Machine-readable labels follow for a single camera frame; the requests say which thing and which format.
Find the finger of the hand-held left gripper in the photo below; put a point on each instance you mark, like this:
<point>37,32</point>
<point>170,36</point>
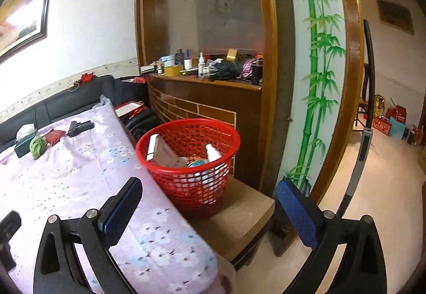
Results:
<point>8,230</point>

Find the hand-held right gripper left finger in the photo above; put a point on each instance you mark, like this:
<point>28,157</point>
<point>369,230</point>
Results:
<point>119,210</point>

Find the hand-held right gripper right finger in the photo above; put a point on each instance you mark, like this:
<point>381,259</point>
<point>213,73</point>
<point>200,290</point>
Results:
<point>299,214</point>

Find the long white carton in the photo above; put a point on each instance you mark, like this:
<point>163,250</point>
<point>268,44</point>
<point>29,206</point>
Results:
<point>152,147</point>

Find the red plastic basket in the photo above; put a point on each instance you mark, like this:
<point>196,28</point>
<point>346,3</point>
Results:
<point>199,194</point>

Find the teal round packet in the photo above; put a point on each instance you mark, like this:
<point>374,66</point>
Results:
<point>195,163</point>

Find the purple floral tablecloth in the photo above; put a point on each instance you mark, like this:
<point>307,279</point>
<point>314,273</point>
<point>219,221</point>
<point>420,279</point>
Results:
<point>83,174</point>

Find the brown cushioned stool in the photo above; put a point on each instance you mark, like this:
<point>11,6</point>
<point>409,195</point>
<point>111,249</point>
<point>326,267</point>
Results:
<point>233,214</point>

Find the green tissue box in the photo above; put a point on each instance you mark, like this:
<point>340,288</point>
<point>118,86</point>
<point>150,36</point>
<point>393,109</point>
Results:
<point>23,147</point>

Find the black bag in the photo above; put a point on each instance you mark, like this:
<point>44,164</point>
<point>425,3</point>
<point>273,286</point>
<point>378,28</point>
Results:
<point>139,127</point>

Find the green cloth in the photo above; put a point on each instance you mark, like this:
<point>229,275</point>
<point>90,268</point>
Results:
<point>37,147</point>

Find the black device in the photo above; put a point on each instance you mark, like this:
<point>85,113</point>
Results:
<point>78,127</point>

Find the red pouch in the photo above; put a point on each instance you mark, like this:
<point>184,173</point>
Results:
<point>55,135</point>

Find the red-framed white board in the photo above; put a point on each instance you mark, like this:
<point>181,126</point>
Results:
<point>128,109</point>

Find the clear plastic bag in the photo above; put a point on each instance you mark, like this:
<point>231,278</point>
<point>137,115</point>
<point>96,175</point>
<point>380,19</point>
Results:
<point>105,100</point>

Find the red gift box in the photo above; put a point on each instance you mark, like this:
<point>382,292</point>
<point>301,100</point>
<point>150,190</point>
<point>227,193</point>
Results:
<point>381,125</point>
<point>399,112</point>

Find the wooden chair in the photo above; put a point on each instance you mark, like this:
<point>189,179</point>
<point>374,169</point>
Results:
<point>361,107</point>

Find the black sofa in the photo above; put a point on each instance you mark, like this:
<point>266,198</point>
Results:
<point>60,102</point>

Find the teal box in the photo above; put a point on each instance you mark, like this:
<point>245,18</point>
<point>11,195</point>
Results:
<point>397,129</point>

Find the gold ornament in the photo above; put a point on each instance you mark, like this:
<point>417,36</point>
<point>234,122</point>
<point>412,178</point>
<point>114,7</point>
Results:
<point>379,107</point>

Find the wooden sideboard cabinet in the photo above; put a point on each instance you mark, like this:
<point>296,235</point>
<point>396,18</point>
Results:
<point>199,100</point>

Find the red ornament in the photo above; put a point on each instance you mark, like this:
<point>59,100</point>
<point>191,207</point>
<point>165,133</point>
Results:
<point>88,77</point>

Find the black flask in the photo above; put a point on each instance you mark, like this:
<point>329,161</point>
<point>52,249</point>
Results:
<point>257,74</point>

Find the yellow box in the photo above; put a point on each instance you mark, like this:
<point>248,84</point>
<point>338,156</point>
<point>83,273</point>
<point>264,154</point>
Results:
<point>173,70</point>

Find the pink umbrella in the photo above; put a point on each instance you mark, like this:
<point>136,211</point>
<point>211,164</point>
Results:
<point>248,67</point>

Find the blue box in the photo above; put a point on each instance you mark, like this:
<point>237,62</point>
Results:
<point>167,61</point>

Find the black umbrella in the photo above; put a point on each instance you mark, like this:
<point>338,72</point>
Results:
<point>229,69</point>

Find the white jar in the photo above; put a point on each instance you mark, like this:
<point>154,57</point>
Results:
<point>188,64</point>

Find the tall white spray bottle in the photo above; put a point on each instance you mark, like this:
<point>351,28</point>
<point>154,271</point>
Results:
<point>201,69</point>

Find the yellow tape roll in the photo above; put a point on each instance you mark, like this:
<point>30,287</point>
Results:
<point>232,55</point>

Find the framed picture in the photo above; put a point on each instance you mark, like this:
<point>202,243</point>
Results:
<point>20,14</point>

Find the bamboo wall decal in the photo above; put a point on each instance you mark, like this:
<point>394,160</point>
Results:
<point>313,80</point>

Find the framed wall plaque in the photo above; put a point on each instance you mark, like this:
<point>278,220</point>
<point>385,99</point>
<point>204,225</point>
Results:
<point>394,15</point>

